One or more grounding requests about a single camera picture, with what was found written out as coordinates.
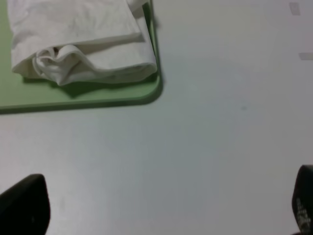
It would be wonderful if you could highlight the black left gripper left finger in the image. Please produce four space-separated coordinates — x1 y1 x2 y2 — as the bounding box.
0 174 50 235

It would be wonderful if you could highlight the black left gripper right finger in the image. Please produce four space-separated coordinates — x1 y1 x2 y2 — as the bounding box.
291 165 313 235

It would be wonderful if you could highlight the white short sleeve shirt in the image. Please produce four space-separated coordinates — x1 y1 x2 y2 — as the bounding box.
7 0 157 86

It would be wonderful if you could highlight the green plastic tray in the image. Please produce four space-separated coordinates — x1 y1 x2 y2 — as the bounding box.
0 0 163 114

